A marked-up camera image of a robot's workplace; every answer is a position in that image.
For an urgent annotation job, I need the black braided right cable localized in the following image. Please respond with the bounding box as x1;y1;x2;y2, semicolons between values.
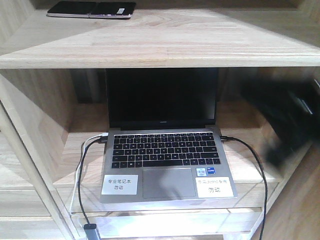
219;135;269;240

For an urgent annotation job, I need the silver laptop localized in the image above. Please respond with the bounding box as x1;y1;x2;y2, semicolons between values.
100;67;237;204

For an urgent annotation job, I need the white right label sticker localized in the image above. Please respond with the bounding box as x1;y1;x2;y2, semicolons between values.
195;177;234;198

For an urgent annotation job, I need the grey usb adapter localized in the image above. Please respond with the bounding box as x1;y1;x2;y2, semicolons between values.
83;223;101;240

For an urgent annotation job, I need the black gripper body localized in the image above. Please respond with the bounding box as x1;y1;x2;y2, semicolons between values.
241;79;320;167

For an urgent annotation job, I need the white label sticker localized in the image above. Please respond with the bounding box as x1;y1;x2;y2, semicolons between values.
195;177;234;198
101;174;139;195

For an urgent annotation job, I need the white left label sticker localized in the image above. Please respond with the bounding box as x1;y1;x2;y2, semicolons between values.
101;174;139;195

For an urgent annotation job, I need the white cable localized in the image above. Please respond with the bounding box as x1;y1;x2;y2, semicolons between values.
69;132;109;213

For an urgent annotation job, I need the black braided left cable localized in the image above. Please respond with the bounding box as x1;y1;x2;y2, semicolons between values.
77;136;109;225

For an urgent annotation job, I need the black braided cable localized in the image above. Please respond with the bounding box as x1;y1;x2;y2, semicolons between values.
219;135;269;240
77;136;109;225

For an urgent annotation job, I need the light wooden desk shelf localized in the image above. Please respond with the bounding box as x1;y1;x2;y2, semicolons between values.
0;0;320;240

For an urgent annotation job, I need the black foldable smartphone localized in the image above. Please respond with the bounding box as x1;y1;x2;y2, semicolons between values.
46;0;136;19

